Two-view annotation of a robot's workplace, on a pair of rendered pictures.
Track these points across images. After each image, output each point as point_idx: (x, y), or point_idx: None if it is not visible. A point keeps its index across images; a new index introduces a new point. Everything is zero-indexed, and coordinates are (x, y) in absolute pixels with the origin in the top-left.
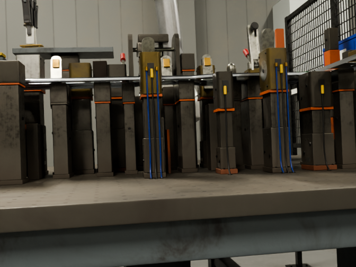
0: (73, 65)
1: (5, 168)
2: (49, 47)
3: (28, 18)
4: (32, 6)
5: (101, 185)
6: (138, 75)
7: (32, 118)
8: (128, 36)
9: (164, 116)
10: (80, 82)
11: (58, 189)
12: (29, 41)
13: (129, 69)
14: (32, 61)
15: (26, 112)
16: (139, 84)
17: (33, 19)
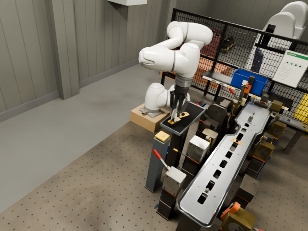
0: (215, 138)
1: None
2: (190, 123)
3: (184, 110)
4: (183, 100)
5: (271, 205)
6: (263, 153)
7: (197, 169)
8: (226, 112)
9: (222, 137)
10: (227, 152)
11: (277, 220)
12: (176, 119)
13: (220, 124)
14: (207, 147)
15: (196, 168)
16: (256, 152)
17: (176, 104)
